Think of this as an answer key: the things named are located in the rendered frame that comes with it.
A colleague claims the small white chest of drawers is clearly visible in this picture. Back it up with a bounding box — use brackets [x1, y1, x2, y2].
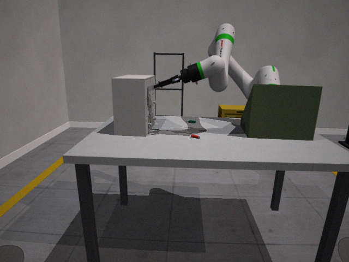
[111, 75, 155, 137]

